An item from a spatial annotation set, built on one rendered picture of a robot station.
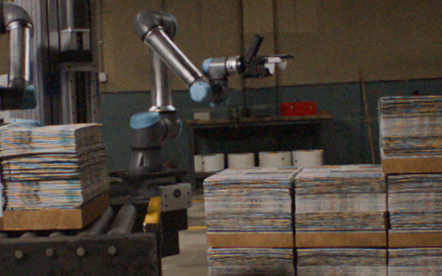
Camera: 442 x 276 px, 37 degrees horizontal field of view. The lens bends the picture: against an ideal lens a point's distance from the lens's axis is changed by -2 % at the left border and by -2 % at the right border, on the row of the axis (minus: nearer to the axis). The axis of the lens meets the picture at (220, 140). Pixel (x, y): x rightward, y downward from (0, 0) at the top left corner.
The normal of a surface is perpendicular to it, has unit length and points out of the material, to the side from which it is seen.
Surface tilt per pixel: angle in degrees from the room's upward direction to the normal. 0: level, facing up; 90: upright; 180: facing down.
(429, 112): 90
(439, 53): 90
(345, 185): 90
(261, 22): 90
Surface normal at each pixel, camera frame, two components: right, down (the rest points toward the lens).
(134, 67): 0.07, 0.05
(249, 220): -0.24, 0.07
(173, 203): 0.63, 0.01
